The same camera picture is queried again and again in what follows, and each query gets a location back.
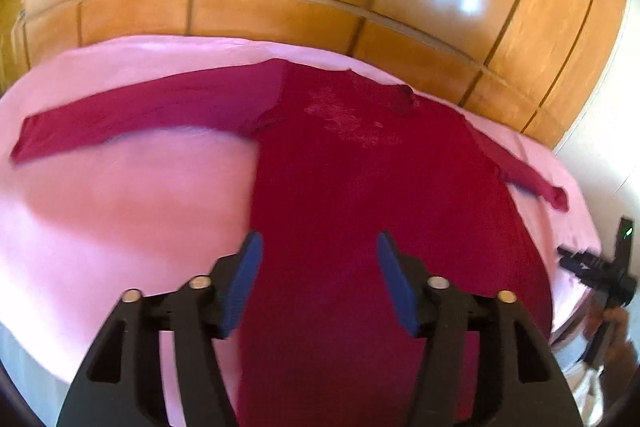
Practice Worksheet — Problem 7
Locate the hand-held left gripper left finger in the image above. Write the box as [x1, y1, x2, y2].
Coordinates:
[57, 231, 264, 427]

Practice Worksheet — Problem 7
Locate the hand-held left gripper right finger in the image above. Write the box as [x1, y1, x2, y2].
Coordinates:
[375, 231, 584, 427]

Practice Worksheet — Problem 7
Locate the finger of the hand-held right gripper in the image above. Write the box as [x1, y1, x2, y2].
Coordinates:
[556, 246, 610, 282]

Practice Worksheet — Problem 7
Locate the red long-sleeve shirt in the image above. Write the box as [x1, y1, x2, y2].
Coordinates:
[11, 59, 569, 427]

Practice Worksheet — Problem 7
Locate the person's right hand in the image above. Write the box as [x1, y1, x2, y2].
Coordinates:
[586, 302, 634, 373]

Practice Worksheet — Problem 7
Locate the person's light clothing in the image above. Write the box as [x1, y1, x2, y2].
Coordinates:
[550, 332, 608, 427]

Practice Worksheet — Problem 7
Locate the pink bed sheet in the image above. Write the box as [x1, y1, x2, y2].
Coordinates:
[0, 34, 601, 427]

